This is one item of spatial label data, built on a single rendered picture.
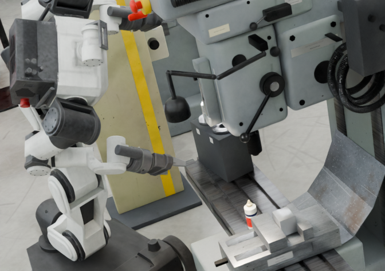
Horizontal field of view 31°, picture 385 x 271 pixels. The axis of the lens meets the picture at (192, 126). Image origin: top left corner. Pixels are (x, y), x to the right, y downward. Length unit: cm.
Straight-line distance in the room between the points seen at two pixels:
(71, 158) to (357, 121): 96
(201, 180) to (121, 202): 156
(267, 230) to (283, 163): 223
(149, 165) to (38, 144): 41
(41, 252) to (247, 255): 126
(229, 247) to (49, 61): 79
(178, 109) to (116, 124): 203
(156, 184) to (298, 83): 226
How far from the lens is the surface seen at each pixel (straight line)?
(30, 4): 245
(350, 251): 238
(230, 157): 259
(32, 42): 218
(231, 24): 191
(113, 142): 240
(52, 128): 210
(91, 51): 209
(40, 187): 484
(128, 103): 393
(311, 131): 468
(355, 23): 180
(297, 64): 203
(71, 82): 216
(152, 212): 416
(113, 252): 302
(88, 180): 265
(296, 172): 429
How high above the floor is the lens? 233
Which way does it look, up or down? 28 degrees down
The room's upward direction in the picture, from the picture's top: 13 degrees counter-clockwise
